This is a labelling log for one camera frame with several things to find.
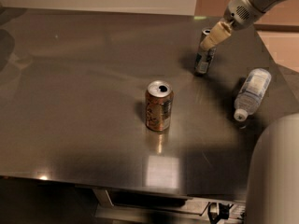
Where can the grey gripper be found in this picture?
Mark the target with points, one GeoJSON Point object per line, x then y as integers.
{"type": "Point", "coordinates": [239, 15]}

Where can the slim silver redbull can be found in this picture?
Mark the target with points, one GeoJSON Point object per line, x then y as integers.
{"type": "Point", "coordinates": [203, 61]}

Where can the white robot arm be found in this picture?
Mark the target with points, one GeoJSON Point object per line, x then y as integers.
{"type": "Point", "coordinates": [273, 184]}

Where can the orange soda can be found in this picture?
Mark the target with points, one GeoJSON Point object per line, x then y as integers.
{"type": "Point", "coordinates": [159, 99]}

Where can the clear plastic water bottle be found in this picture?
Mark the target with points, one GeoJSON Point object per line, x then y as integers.
{"type": "Point", "coordinates": [251, 93]}

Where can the shelf under table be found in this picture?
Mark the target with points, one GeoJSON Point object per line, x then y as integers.
{"type": "Point", "coordinates": [127, 207]}

